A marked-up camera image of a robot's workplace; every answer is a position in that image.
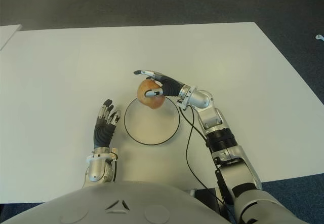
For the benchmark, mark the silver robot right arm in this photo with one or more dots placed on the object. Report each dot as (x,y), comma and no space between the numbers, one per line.
(212,117)

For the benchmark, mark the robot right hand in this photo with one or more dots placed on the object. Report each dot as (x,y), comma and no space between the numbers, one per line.
(170,87)

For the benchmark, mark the white plate with black rim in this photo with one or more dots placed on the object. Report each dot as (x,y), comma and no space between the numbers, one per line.
(152,125)

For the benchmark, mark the white side table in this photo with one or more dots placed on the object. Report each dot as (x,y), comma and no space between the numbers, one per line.
(8,35)

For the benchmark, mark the small white floor object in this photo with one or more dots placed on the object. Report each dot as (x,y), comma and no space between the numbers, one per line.
(319,37)

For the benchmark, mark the grey robot torso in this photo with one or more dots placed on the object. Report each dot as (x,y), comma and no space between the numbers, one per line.
(126,201)

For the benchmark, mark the black base under table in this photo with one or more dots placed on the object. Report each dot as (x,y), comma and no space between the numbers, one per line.
(205,198)

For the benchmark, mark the red yellow apple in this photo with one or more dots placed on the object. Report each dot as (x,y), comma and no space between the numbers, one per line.
(149,102)

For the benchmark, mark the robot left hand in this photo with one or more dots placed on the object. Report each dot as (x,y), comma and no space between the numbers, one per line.
(102,132)

